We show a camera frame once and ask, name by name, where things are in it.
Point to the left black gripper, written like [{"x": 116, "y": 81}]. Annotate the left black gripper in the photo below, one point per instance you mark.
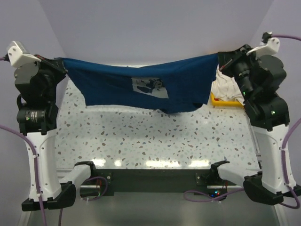
[{"x": 57, "y": 64}]

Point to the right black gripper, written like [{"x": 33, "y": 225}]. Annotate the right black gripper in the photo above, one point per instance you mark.
[{"x": 227, "y": 59}]

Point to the blue mickey t shirt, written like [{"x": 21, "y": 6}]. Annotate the blue mickey t shirt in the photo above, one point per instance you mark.
[{"x": 175, "y": 87}]

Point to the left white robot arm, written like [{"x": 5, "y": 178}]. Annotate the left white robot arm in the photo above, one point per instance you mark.
[{"x": 37, "y": 114}]

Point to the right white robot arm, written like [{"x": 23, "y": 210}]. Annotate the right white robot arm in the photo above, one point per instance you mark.
[{"x": 269, "y": 119}]

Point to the cream white t shirt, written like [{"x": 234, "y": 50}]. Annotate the cream white t shirt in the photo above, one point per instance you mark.
[{"x": 226, "y": 89}]

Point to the yellow plastic tray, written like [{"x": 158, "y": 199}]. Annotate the yellow plastic tray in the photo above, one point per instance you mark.
[{"x": 221, "y": 103}]

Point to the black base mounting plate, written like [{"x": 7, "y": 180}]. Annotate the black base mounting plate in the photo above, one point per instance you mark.
[{"x": 110, "y": 181}]

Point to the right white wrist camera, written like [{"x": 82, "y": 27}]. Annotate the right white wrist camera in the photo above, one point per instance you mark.
[{"x": 269, "y": 46}]

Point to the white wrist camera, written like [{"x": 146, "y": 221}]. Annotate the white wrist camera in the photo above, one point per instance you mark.
[
  {"x": 269, "y": 46},
  {"x": 18, "y": 55}
]

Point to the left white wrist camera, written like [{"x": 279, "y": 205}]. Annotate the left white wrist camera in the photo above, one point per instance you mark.
[{"x": 18, "y": 55}]

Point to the aluminium frame rail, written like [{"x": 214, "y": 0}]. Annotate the aluminium frame rail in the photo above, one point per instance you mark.
[{"x": 156, "y": 142}]

